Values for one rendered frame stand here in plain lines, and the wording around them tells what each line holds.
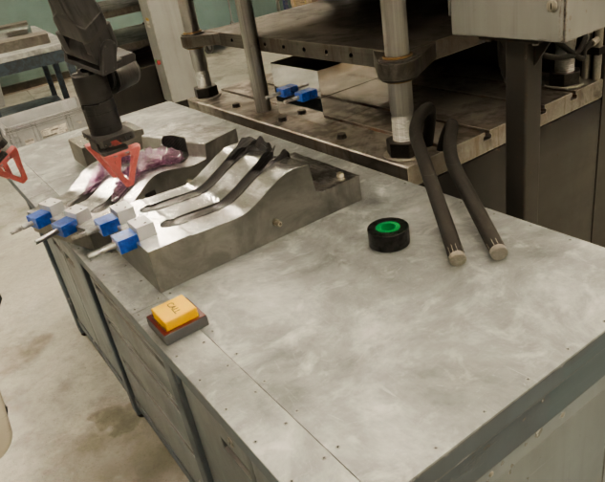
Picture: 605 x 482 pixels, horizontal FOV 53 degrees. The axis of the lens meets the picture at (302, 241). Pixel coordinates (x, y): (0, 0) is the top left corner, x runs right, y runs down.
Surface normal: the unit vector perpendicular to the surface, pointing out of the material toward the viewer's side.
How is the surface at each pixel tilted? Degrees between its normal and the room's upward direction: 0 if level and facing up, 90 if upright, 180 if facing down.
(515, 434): 90
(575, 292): 0
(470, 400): 0
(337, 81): 90
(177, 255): 90
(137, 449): 0
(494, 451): 90
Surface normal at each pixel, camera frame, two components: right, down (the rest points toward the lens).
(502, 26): -0.81, 0.39
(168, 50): 0.49, 0.35
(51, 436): -0.16, -0.87
